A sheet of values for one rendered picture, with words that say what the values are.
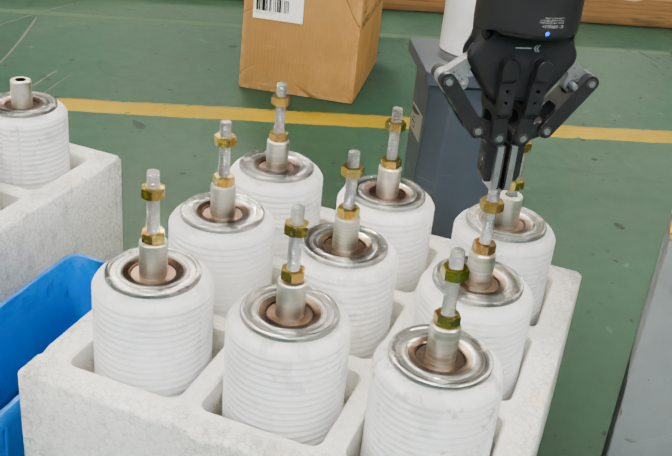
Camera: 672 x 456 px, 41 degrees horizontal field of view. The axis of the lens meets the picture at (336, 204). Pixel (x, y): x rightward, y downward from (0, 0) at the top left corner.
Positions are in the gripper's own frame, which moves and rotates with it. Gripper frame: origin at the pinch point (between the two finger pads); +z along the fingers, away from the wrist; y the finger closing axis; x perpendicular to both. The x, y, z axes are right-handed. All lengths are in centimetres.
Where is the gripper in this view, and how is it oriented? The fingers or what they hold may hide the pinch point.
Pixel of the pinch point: (499, 163)
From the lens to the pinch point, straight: 71.7
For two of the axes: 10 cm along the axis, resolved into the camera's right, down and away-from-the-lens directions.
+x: -2.1, -4.6, 8.7
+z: -0.9, 8.9, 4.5
